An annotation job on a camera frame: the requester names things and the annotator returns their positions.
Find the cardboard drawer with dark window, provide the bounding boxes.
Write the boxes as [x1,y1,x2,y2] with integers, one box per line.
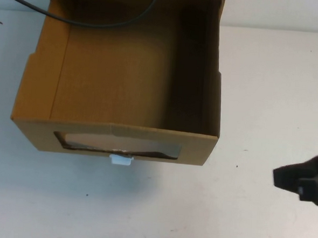
[8,0,229,172]

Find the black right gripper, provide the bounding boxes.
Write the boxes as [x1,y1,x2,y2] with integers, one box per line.
[271,149,318,209]

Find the long black cable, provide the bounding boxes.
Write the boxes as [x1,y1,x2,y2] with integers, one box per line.
[0,0,160,33]

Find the white plastic drawer handle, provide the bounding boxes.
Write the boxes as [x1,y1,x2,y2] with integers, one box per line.
[109,153,134,166]

